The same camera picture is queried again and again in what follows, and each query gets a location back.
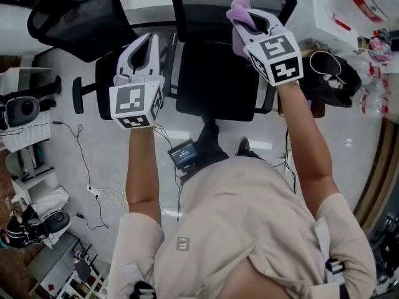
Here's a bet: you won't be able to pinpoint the clear plastic bags red print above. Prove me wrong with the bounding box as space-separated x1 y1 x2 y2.
358 63 394 115

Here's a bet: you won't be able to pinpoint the pink mesh pouch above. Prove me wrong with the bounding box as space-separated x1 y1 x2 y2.
368 29 393 64

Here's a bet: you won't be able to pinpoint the black bag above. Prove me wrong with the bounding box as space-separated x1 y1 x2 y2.
300 50 363 109

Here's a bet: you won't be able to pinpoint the white open shelf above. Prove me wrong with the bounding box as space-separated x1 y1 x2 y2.
12 166 59 202

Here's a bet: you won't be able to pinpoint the white drawer cabinet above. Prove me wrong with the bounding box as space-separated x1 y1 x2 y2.
0 116 52 153

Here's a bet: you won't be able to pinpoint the black bundle with white cords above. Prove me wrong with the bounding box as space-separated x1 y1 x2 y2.
5 204 42 249

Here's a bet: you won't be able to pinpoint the brown wooden panel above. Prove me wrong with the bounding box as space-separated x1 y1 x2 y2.
352 119 399 227

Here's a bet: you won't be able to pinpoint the person's black trousers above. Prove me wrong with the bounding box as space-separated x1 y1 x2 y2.
198 120 266 168

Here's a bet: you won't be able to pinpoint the person's beige shirt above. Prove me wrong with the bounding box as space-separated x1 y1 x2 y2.
107 157 378 299

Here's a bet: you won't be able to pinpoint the harness strap with buckle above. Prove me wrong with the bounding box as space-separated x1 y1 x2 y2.
312 219 349 299
120 264 157 299

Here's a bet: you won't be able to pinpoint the person's right black shoe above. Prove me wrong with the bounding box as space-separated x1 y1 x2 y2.
236 136 251 158

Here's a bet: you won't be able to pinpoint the black router with antennas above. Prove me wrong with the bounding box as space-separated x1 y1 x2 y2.
72 242 98 287

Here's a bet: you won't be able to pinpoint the person's left forearm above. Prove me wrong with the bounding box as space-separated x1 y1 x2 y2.
125 126 163 206

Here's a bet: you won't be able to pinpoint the person's right forearm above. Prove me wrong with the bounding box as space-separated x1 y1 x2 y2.
276 81 332 181

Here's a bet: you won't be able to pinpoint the white power strip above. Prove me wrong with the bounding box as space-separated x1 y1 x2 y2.
86 183 103 199

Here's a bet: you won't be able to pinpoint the white floor cables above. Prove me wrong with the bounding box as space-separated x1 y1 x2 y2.
98 181 129 212

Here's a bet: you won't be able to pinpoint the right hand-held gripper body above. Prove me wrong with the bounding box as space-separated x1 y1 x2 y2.
243 24 304 88

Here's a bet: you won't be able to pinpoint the white cloth bag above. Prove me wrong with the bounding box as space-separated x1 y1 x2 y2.
31 185 72 218

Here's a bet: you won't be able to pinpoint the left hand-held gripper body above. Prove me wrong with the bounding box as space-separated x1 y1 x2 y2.
108 73 166 131

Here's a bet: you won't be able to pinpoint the black floor cable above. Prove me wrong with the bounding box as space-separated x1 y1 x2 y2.
52 121 110 230

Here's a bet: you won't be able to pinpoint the white cable loop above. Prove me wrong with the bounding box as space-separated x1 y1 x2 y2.
309 50 347 85

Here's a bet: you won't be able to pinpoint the purple cloth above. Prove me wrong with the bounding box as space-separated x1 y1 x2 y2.
226 0 260 59

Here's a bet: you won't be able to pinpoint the brown wooden stool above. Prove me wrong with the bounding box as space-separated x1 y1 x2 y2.
310 97 327 118

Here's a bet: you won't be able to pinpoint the black office chair with headrest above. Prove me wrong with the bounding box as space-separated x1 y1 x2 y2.
27 0 166 121

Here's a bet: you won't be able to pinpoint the black mesh office chair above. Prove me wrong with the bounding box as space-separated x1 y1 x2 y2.
167 0 298 44

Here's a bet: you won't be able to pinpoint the small black screen device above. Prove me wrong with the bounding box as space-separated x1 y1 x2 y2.
167 138 201 171

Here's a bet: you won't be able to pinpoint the round grey fan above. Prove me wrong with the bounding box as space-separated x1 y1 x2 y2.
43 210 72 235
6 96 41 128

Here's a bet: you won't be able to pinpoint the black chair armrest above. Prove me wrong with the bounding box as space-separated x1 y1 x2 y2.
254 79 279 115
168 32 185 100

